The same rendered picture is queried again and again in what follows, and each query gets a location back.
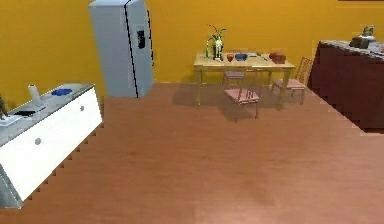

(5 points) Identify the pink seat wooden chair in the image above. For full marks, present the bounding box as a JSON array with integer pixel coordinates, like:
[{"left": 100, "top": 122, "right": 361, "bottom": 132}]
[
  {"left": 270, "top": 56, "right": 314, "bottom": 106},
  {"left": 223, "top": 86, "right": 261, "bottom": 124},
  {"left": 222, "top": 70, "right": 246, "bottom": 89}
]

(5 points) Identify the light wooden dining table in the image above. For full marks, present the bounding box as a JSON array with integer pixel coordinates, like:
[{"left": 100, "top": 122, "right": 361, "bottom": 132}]
[{"left": 193, "top": 51, "right": 297, "bottom": 107}]

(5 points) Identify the green house plant in vase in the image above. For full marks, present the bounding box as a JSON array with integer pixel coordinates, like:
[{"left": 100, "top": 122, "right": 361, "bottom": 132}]
[{"left": 208, "top": 24, "right": 228, "bottom": 62}]

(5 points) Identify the grey fridge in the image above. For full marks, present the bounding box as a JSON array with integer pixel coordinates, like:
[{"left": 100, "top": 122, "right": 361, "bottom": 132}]
[{"left": 88, "top": 0, "right": 156, "bottom": 99}]

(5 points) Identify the blue plate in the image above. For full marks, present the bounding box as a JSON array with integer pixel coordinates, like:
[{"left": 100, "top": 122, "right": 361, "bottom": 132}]
[{"left": 51, "top": 88, "right": 73, "bottom": 97}]

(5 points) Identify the white kitchen counter cabinet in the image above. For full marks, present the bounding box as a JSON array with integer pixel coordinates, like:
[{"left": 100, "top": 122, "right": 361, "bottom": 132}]
[{"left": 0, "top": 83, "right": 104, "bottom": 210}]

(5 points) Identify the dark brown counter cabinet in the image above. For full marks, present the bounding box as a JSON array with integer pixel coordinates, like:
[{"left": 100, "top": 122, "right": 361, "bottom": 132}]
[{"left": 307, "top": 40, "right": 384, "bottom": 134}]

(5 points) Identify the black flat pan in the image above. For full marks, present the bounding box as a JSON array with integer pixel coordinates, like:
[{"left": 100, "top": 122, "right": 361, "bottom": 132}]
[{"left": 14, "top": 110, "right": 37, "bottom": 118}]

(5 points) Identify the dark toaster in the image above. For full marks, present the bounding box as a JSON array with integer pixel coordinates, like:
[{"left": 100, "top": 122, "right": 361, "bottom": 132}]
[{"left": 349, "top": 36, "right": 370, "bottom": 50}]

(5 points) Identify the white sink basin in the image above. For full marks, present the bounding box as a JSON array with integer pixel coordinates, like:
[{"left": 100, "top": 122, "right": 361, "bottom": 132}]
[{"left": 0, "top": 114, "right": 22, "bottom": 128}]

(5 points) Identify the dark tap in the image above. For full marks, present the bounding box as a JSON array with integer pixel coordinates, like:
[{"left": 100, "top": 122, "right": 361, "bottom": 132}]
[{"left": 0, "top": 94, "right": 9, "bottom": 120}]

